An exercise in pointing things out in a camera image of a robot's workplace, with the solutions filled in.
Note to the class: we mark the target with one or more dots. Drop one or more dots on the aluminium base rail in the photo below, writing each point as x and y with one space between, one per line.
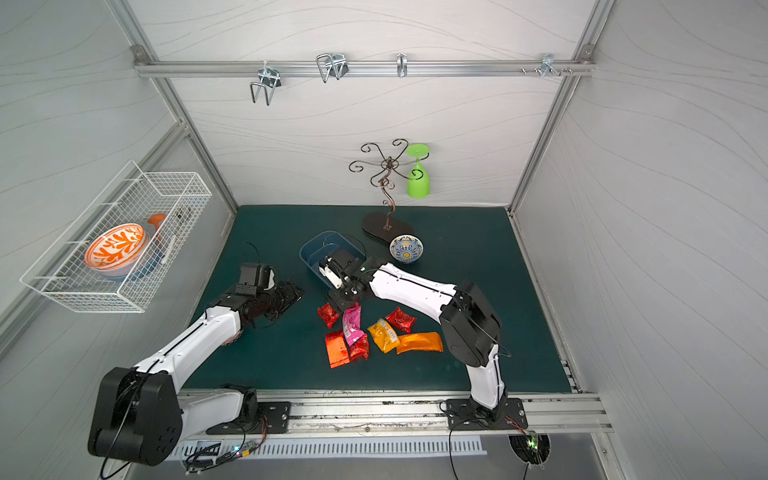
372 413

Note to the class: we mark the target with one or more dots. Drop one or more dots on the small metal clip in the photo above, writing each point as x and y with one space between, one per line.
402 65

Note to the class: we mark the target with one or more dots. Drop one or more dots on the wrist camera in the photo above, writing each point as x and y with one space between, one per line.
255 278
331 272

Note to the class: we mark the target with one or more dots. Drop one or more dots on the metal bracket right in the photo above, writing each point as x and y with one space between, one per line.
547 68

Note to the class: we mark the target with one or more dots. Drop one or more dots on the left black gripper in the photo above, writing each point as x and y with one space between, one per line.
279 297

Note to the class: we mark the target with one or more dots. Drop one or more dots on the pink tea bag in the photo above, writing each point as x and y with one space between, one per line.
351 324

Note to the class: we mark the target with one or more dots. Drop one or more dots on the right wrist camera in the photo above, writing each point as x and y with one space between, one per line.
331 272

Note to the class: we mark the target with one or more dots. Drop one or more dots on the white wire basket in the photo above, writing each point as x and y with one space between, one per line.
132 196

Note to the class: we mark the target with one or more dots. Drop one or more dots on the small red tea bag bottom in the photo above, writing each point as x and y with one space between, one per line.
359 349

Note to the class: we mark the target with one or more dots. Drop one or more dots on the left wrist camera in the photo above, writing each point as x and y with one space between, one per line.
255 278

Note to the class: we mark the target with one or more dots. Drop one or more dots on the yellow foil tea bag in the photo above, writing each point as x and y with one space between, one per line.
384 336

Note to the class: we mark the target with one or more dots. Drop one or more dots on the white vent strip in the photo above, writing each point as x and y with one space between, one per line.
373 447

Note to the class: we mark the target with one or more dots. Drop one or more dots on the blue plastic storage box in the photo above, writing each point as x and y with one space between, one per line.
324 244

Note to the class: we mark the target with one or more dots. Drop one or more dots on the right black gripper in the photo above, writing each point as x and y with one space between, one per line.
342 295

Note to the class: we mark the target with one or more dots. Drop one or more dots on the orange white patterned bowl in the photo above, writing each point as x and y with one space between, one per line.
114 253

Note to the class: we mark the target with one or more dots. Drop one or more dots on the blue yellow patterned bowl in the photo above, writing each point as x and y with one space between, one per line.
406 248

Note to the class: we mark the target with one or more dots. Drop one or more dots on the green plastic goblet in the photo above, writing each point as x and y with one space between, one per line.
418 186

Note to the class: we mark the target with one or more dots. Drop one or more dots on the orange foil tea bag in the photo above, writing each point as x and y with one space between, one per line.
425 342

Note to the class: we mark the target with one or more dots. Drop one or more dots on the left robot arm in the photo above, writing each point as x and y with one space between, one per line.
141 413

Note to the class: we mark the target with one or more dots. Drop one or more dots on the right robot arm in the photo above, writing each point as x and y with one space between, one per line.
470 325

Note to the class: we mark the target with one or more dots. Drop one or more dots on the metal hook centre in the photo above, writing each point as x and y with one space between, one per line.
332 65

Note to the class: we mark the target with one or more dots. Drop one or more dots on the large red tea bag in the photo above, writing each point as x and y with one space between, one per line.
337 350

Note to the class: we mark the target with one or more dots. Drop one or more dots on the aluminium top rail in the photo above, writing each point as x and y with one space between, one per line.
357 68

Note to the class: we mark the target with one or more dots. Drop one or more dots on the orange spoon in basket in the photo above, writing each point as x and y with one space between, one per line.
157 221

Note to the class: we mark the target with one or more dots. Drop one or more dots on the metal double hook left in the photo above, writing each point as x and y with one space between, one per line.
268 80

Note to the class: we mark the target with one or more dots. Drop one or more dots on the black metal cup stand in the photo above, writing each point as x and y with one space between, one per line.
379 225

